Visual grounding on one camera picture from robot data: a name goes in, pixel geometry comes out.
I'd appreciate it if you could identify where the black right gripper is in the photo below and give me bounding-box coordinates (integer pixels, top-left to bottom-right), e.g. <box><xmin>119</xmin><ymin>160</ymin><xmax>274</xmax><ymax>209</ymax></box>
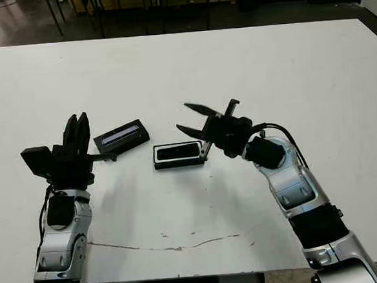
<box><xmin>174</xmin><ymin>98</ymin><xmax>244</xmax><ymax>164</ymax></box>

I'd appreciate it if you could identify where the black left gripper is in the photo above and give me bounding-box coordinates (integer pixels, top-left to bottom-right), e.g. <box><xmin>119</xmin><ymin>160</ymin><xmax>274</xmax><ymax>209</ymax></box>
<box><xmin>41</xmin><ymin>109</ymin><xmax>121</xmax><ymax>193</ymax></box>

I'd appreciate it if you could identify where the black smartphone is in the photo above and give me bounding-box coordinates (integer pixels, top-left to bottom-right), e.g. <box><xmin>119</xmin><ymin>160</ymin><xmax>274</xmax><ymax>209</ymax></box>
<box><xmin>156</xmin><ymin>143</ymin><xmax>199</xmax><ymax>161</ymax></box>

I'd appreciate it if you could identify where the black printed box lid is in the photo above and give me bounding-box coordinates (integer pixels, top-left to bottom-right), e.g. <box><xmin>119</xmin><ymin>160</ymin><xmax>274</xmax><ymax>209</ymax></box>
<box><xmin>92</xmin><ymin>118</ymin><xmax>152</xmax><ymax>154</ymax></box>

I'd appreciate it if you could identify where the black box base white insert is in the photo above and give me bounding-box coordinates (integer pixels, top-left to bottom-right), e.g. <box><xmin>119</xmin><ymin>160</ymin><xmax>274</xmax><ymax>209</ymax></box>
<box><xmin>152</xmin><ymin>140</ymin><xmax>208</xmax><ymax>173</ymax></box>

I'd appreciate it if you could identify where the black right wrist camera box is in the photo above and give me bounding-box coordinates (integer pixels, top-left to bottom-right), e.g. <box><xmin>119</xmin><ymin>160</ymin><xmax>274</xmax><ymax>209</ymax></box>
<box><xmin>221</xmin><ymin>113</ymin><xmax>256</xmax><ymax>151</ymax></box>

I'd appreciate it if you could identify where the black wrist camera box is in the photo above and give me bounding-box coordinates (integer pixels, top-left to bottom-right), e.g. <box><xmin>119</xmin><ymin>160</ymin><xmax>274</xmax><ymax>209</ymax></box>
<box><xmin>19</xmin><ymin>145</ymin><xmax>58</xmax><ymax>183</ymax></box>
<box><xmin>221</xmin><ymin>113</ymin><xmax>256</xmax><ymax>151</ymax></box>

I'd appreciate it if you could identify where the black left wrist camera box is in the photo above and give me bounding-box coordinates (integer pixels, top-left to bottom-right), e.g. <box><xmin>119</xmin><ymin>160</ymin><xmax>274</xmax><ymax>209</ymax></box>
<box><xmin>19</xmin><ymin>145</ymin><xmax>58</xmax><ymax>183</ymax></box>

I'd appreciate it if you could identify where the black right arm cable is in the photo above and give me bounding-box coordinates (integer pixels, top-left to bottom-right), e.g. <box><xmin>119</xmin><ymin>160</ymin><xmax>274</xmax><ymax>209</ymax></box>
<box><xmin>250</xmin><ymin>118</ymin><xmax>312</xmax><ymax>178</ymax></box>

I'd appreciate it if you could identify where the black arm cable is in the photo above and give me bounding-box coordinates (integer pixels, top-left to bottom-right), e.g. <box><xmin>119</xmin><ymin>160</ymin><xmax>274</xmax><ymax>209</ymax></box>
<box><xmin>32</xmin><ymin>185</ymin><xmax>59</xmax><ymax>253</ymax></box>
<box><xmin>250</xmin><ymin>118</ymin><xmax>312</xmax><ymax>178</ymax></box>

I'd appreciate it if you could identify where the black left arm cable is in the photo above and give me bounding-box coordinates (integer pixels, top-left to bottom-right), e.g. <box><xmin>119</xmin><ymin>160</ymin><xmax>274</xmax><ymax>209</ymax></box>
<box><xmin>32</xmin><ymin>185</ymin><xmax>59</xmax><ymax>253</ymax></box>

